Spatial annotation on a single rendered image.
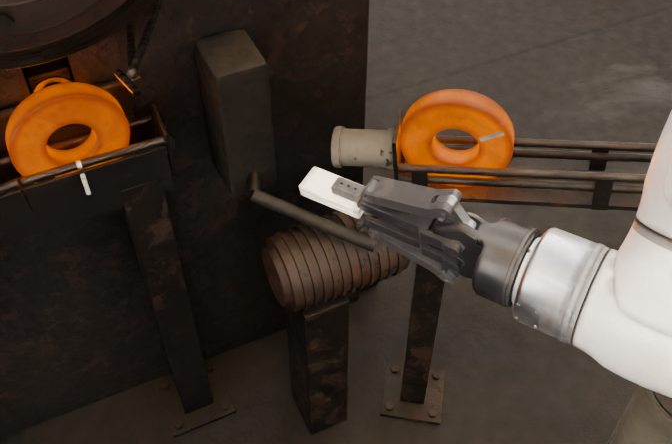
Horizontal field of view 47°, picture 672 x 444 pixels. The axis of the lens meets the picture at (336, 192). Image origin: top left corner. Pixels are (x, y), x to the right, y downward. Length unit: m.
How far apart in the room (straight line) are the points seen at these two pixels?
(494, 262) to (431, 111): 0.40
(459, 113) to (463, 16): 1.60
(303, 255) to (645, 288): 0.63
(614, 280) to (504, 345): 1.08
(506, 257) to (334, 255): 0.53
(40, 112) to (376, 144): 0.44
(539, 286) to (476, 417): 0.99
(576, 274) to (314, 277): 0.57
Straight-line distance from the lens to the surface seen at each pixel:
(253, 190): 1.14
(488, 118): 1.03
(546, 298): 0.66
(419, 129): 1.06
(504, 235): 0.68
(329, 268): 1.17
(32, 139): 1.06
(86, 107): 1.04
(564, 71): 2.45
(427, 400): 1.63
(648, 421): 1.14
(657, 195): 0.64
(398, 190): 0.71
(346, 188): 0.75
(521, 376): 1.70
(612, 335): 0.66
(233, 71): 1.04
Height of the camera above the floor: 1.43
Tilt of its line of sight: 46 degrees down
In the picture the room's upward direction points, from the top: straight up
